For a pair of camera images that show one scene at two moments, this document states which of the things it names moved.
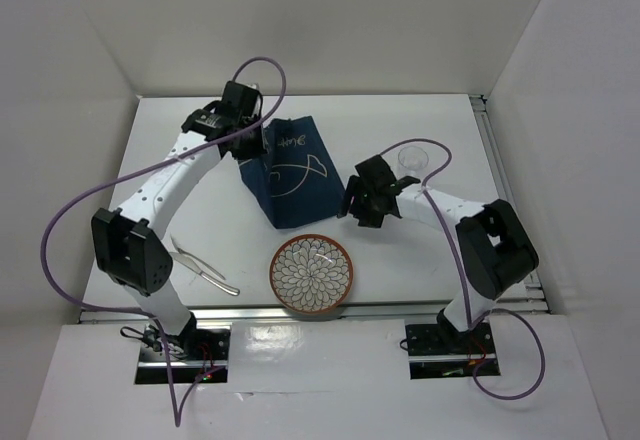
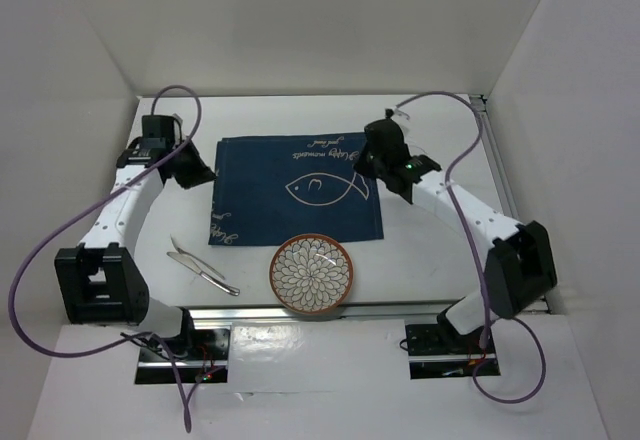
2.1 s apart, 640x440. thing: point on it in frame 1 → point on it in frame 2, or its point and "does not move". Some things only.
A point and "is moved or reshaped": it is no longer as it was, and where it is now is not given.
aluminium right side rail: x=529 y=297 does not move
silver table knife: x=194 y=267 does not move
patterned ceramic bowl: x=311 y=274 does not move
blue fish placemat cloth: x=296 y=179 is moved or reshaped
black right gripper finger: x=349 y=196 → x=369 y=165
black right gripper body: x=370 y=191 → x=364 y=148
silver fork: x=195 y=259 does not move
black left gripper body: x=250 y=121 → x=182 y=159
